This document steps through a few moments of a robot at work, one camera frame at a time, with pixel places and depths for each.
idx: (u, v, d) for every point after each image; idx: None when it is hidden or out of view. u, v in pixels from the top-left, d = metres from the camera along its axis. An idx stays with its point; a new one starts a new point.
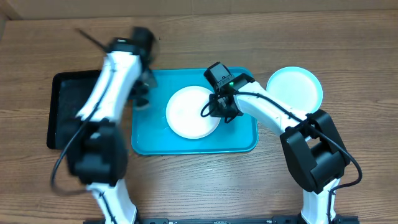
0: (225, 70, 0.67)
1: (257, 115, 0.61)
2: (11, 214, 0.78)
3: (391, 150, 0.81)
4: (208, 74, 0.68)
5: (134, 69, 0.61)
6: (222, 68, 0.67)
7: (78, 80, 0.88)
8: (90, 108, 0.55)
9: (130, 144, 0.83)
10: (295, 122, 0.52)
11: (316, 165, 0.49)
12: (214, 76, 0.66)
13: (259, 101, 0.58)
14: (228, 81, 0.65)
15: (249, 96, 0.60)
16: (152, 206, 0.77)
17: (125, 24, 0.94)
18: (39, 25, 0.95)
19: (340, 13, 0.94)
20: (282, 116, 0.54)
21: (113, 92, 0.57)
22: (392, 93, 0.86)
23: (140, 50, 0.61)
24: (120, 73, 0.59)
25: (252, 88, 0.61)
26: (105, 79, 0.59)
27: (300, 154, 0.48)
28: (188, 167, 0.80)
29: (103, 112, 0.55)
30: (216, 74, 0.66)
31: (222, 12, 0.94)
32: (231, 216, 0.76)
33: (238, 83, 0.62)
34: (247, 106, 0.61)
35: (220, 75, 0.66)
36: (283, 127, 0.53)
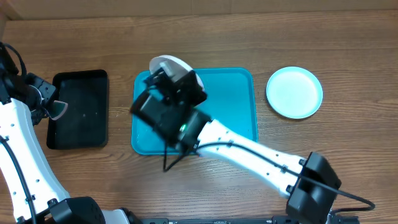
0: (160, 106, 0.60)
1: (232, 163, 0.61)
2: (10, 214, 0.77)
3: (391, 150, 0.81)
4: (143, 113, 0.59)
5: (22, 111, 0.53)
6: (158, 103, 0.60)
7: (78, 81, 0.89)
8: (23, 205, 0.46)
9: (130, 144, 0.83)
10: (291, 176, 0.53)
11: (323, 211, 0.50)
12: (151, 114, 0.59)
13: (232, 150, 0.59)
14: (171, 118, 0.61)
15: (216, 147, 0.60)
16: (152, 206, 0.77)
17: (125, 24, 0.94)
18: (40, 25, 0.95)
19: (340, 13, 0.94)
20: (274, 171, 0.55)
21: (21, 160, 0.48)
22: (392, 93, 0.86)
23: (7, 79, 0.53)
24: (12, 132, 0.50)
25: (212, 130, 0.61)
26: (2, 156, 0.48)
27: (311, 210, 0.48)
28: (188, 167, 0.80)
29: (38, 191, 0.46)
30: (152, 113, 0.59)
31: (222, 12, 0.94)
32: (231, 216, 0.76)
33: (189, 124, 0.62)
34: (217, 155, 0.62)
35: (160, 112, 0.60)
36: (282, 187, 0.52)
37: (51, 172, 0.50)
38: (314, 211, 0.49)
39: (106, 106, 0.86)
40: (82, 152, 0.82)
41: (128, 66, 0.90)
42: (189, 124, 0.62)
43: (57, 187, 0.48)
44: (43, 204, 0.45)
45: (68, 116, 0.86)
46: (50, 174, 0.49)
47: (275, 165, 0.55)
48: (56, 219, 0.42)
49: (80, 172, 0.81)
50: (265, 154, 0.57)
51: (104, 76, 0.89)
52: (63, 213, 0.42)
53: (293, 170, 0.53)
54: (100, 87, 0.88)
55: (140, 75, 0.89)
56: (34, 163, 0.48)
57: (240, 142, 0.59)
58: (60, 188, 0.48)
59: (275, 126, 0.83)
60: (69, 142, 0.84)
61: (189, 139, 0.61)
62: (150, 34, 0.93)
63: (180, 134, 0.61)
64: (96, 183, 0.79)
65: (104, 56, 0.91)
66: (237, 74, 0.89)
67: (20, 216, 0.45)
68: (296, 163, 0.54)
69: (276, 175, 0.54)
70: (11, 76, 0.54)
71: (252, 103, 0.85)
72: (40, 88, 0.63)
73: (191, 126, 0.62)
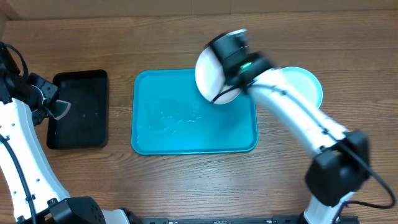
0: (234, 45, 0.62)
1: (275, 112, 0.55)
2: (11, 214, 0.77)
3: (391, 150, 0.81)
4: (216, 46, 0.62)
5: (23, 111, 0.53)
6: (232, 42, 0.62)
7: (78, 81, 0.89)
8: (23, 205, 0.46)
9: (130, 144, 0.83)
10: (329, 140, 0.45)
11: (341, 184, 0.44)
12: (222, 48, 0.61)
13: (281, 98, 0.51)
14: (239, 58, 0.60)
15: (270, 89, 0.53)
16: (152, 206, 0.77)
17: (125, 24, 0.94)
18: (40, 25, 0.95)
19: (340, 13, 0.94)
20: (314, 129, 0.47)
21: (21, 160, 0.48)
22: (392, 93, 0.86)
23: (7, 79, 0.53)
24: (12, 132, 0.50)
25: (273, 76, 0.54)
26: (2, 156, 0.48)
27: (329, 173, 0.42)
28: (188, 167, 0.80)
29: (38, 191, 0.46)
30: (223, 48, 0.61)
31: (222, 12, 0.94)
32: (231, 216, 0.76)
33: (254, 64, 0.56)
34: (263, 99, 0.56)
35: (229, 51, 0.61)
36: (316, 144, 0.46)
37: (51, 171, 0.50)
38: (333, 177, 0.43)
39: (106, 106, 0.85)
40: (82, 152, 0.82)
41: (128, 66, 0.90)
42: (254, 66, 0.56)
43: (58, 186, 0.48)
44: (44, 203, 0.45)
45: (68, 116, 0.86)
46: (50, 174, 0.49)
47: (318, 125, 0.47)
48: (56, 219, 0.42)
49: (80, 172, 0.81)
50: (316, 112, 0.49)
51: (104, 76, 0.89)
52: (63, 212, 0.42)
53: (333, 135, 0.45)
54: (101, 87, 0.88)
55: (140, 76, 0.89)
56: (34, 163, 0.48)
57: (295, 93, 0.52)
58: (60, 189, 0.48)
59: (275, 126, 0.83)
60: (69, 142, 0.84)
61: (249, 76, 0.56)
62: (150, 34, 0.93)
63: (241, 71, 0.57)
64: (96, 183, 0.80)
65: (104, 56, 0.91)
66: None
67: (20, 215, 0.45)
68: (338, 131, 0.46)
69: (314, 133, 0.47)
70: (11, 76, 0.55)
71: (252, 103, 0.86)
72: (42, 88, 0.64)
73: (257, 66, 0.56)
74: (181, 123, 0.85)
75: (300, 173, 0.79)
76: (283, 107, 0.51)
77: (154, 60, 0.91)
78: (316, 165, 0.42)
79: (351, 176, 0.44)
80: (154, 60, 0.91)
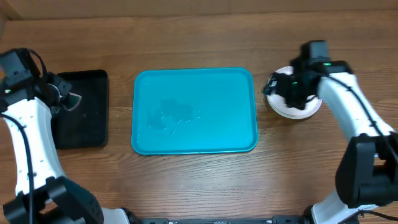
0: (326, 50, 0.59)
1: (333, 106, 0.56)
2: None
3: None
4: (305, 48, 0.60)
5: (42, 109, 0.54)
6: (324, 46, 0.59)
7: (78, 81, 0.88)
8: (24, 181, 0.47)
9: (130, 144, 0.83)
10: (374, 132, 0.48)
11: (369, 185, 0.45)
12: (312, 49, 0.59)
13: (346, 93, 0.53)
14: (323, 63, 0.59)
15: (338, 83, 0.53)
16: (152, 206, 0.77)
17: (125, 25, 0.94)
18: (40, 25, 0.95)
19: (340, 13, 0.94)
20: (364, 121, 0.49)
21: (32, 145, 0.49)
22: (392, 93, 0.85)
23: (35, 85, 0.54)
24: (29, 122, 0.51)
25: (345, 78, 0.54)
26: (17, 141, 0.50)
27: (362, 163, 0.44)
28: (188, 166, 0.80)
29: (40, 171, 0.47)
30: (314, 52, 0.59)
31: (222, 12, 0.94)
32: (231, 216, 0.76)
33: (334, 66, 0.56)
34: (328, 93, 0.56)
35: (319, 53, 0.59)
36: (358, 131, 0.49)
37: (55, 158, 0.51)
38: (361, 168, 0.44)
39: (106, 106, 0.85)
40: (82, 152, 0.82)
41: (128, 66, 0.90)
42: (334, 69, 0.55)
43: (58, 170, 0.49)
44: (42, 182, 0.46)
45: (68, 116, 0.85)
46: (53, 160, 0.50)
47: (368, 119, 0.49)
48: (51, 195, 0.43)
49: (80, 172, 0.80)
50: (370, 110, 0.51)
51: (104, 76, 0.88)
52: (59, 191, 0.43)
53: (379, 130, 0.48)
54: (100, 86, 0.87)
55: (140, 76, 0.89)
56: (40, 144, 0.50)
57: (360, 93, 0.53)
58: (60, 172, 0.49)
59: (275, 126, 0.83)
60: (69, 144, 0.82)
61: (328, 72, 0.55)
62: (150, 34, 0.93)
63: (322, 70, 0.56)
64: (96, 183, 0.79)
65: (104, 56, 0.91)
66: (237, 74, 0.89)
67: (20, 190, 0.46)
68: (385, 129, 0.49)
69: (362, 125, 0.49)
70: (38, 81, 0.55)
71: (252, 103, 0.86)
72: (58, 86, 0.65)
73: (334, 71, 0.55)
74: (181, 123, 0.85)
75: (300, 173, 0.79)
76: (344, 99, 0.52)
77: (154, 60, 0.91)
78: (352, 147, 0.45)
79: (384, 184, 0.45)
80: (154, 60, 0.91)
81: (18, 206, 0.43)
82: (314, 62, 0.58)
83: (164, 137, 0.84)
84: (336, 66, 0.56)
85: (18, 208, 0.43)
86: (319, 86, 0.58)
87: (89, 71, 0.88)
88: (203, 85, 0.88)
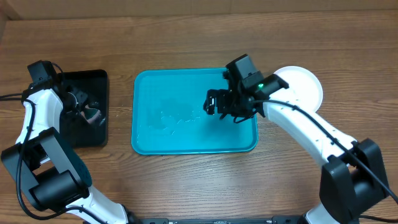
0: (252, 66, 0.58)
1: (289, 129, 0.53)
2: (11, 214, 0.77)
3: (392, 149, 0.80)
4: (232, 67, 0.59)
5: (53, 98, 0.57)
6: (249, 62, 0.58)
7: (78, 81, 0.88)
8: (22, 135, 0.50)
9: (130, 144, 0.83)
10: (339, 150, 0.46)
11: (356, 200, 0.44)
12: (240, 70, 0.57)
13: (294, 114, 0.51)
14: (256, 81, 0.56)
15: (282, 105, 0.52)
16: (152, 206, 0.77)
17: (125, 24, 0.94)
18: (40, 25, 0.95)
19: (340, 13, 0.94)
20: (324, 140, 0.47)
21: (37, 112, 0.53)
22: (392, 94, 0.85)
23: (55, 85, 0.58)
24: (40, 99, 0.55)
25: (284, 96, 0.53)
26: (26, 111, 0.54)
27: (342, 185, 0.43)
28: (188, 167, 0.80)
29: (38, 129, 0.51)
30: (242, 70, 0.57)
31: (222, 12, 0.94)
32: (231, 216, 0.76)
33: (267, 85, 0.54)
34: (278, 117, 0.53)
35: (247, 70, 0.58)
36: (324, 154, 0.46)
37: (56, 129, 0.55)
38: (344, 188, 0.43)
39: (106, 106, 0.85)
40: (82, 152, 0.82)
41: (128, 66, 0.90)
42: (271, 87, 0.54)
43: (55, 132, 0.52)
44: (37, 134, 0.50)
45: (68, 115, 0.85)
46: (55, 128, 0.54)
47: (327, 136, 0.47)
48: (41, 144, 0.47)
49: None
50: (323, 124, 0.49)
51: (104, 76, 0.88)
52: (49, 142, 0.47)
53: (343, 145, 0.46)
54: (100, 86, 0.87)
55: (140, 76, 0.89)
56: (44, 113, 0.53)
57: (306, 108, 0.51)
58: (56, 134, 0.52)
59: (275, 126, 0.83)
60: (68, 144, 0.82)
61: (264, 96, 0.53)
62: (150, 34, 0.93)
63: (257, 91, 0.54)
64: (96, 183, 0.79)
65: (104, 56, 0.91)
66: None
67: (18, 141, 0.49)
68: (347, 140, 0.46)
69: (324, 145, 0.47)
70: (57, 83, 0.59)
71: None
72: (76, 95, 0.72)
73: (271, 89, 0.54)
74: (181, 123, 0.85)
75: (300, 173, 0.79)
76: (296, 122, 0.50)
77: (154, 60, 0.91)
78: (326, 174, 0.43)
79: (367, 191, 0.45)
80: (154, 60, 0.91)
81: (13, 153, 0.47)
82: (246, 81, 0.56)
83: (163, 137, 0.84)
84: (270, 82, 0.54)
85: (12, 155, 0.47)
86: (262, 109, 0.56)
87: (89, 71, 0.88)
88: (202, 85, 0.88)
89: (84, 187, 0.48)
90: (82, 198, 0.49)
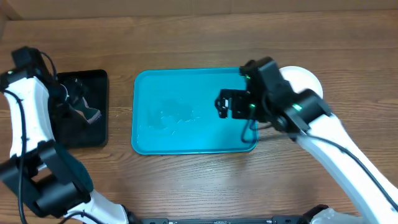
0: (278, 73, 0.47)
1: (330, 170, 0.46)
2: (11, 214, 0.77)
3: (392, 150, 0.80)
4: (254, 74, 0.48)
5: (40, 87, 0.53)
6: (275, 68, 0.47)
7: None
8: (18, 145, 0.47)
9: (130, 144, 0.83)
10: None
11: None
12: (265, 80, 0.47)
13: (342, 156, 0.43)
14: (285, 95, 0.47)
15: (328, 144, 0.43)
16: (152, 206, 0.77)
17: (125, 24, 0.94)
18: (39, 25, 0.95)
19: (340, 13, 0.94)
20: (384, 203, 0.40)
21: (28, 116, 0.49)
22: (392, 94, 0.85)
23: (37, 68, 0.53)
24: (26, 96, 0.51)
25: (327, 129, 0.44)
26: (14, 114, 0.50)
27: None
28: (188, 167, 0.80)
29: (33, 137, 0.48)
30: (268, 79, 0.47)
31: (222, 12, 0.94)
32: (231, 216, 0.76)
33: (302, 104, 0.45)
34: (318, 153, 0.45)
35: (275, 79, 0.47)
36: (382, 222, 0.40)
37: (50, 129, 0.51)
38: None
39: (106, 106, 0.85)
40: (82, 152, 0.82)
41: (128, 66, 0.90)
42: (307, 101, 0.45)
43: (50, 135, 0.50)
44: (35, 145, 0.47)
45: None
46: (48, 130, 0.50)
47: (386, 199, 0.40)
48: (42, 158, 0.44)
49: None
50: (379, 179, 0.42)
51: (104, 76, 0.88)
52: (50, 154, 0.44)
53: None
54: (100, 86, 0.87)
55: (140, 76, 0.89)
56: (34, 111, 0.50)
57: (357, 152, 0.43)
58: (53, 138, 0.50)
59: None
60: (68, 144, 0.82)
61: (300, 120, 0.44)
62: (150, 34, 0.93)
63: (290, 111, 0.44)
64: (96, 183, 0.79)
65: (104, 56, 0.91)
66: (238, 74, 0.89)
67: (14, 154, 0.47)
68: None
69: (384, 211, 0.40)
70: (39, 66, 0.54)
71: None
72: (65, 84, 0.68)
73: (306, 107, 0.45)
74: (181, 123, 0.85)
75: (300, 173, 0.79)
76: (344, 169, 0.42)
77: (154, 60, 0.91)
78: None
79: None
80: (154, 60, 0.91)
81: (12, 167, 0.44)
82: (272, 94, 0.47)
83: (163, 138, 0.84)
84: (304, 97, 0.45)
85: (10, 170, 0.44)
86: (295, 137, 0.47)
87: (89, 71, 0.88)
88: (203, 85, 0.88)
89: (86, 193, 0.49)
90: (83, 203, 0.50)
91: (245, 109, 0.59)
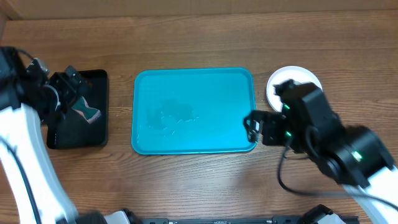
0: (326, 106, 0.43)
1: None
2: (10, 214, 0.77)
3: (392, 150, 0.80)
4: (296, 105, 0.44)
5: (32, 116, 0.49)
6: (322, 101, 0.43)
7: None
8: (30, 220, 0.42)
9: (130, 144, 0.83)
10: None
11: None
12: (311, 114, 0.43)
13: None
14: (332, 132, 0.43)
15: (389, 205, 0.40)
16: (152, 206, 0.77)
17: (124, 24, 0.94)
18: (39, 25, 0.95)
19: (340, 13, 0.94)
20: None
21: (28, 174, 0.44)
22: (392, 93, 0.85)
23: (18, 85, 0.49)
24: (20, 142, 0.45)
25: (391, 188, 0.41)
26: (10, 168, 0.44)
27: None
28: (187, 167, 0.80)
29: (43, 205, 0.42)
30: (313, 112, 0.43)
31: (222, 12, 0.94)
32: (231, 216, 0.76)
33: (357, 147, 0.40)
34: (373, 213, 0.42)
35: (321, 112, 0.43)
36: None
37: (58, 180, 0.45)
38: None
39: (106, 106, 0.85)
40: (82, 152, 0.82)
41: (128, 66, 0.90)
42: (362, 144, 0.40)
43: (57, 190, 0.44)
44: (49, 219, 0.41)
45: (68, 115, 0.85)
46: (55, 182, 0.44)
47: None
48: None
49: (80, 172, 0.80)
50: None
51: (104, 76, 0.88)
52: None
53: None
54: (100, 86, 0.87)
55: (140, 76, 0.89)
56: (35, 162, 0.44)
57: None
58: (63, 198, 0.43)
59: None
60: (68, 143, 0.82)
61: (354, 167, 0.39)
62: (150, 34, 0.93)
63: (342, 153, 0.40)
64: (96, 183, 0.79)
65: (104, 56, 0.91)
66: (238, 74, 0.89)
67: None
68: None
69: None
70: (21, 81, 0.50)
71: (252, 103, 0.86)
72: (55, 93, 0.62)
73: (365, 151, 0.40)
74: (181, 123, 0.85)
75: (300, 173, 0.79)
76: None
77: (154, 60, 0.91)
78: None
79: None
80: (154, 60, 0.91)
81: None
82: (319, 127, 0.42)
83: (163, 137, 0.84)
84: (360, 137, 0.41)
85: None
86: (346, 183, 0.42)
87: (88, 71, 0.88)
88: (203, 85, 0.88)
89: None
90: None
91: (277, 134, 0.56)
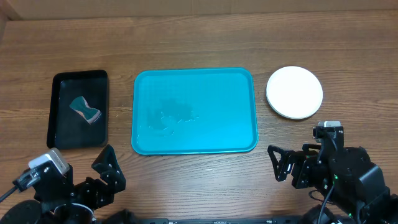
0: (380, 182, 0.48)
1: None
2: None
3: (392, 150, 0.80)
4: (351, 181, 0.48)
5: None
6: (377, 178, 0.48)
7: (78, 81, 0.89)
8: None
9: (130, 144, 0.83)
10: None
11: None
12: (367, 191, 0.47)
13: None
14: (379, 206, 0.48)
15: None
16: (152, 206, 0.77)
17: (125, 24, 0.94)
18: (40, 25, 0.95)
19: (340, 13, 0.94)
20: None
21: None
22: (392, 93, 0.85)
23: None
24: None
25: None
26: None
27: None
28: (188, 167, 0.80)
29: None
30: (370, 190, 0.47)
31: (222, 12, 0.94)
32: (231, 216, 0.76)
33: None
34: None
35: (375, 191, 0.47)
36: None
37: None
38: None
39: (106, 106, 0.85)
40: (82, 152, 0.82)
41: (128, 66, 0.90)
42: None
43: None
44: None
45: (69, 116, 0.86)
46: None
47: None
48: None
49: (80, 172, 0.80)
50: None
51: (104, 76, 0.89)
52: None
53: None
54: (100, 87, 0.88)
55: (140, 76, 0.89)
56: None
57: None
58: None
59: (275, 125, 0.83)
60: (69, 143, 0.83)
61: None
62: (150, 35, 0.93)
63: None
64: None
65: (104, 56, 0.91)
66: (237, 74, 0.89)
67: None
68: None
69: None
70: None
71: (252, 103, 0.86)
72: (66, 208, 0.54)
73: None
74: (181, 123, 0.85)
75: None
76: None
77: (154, 60, 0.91)
78: None
79: None
80: (154, 60, 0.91)
81: None
82: (370, 205, 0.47)
83: (163, 137, 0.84)
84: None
85: None
86: None
87: (88, 71, 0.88)
88: (202, 85, 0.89)
89: None
90: None
91: (310, 177, 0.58)
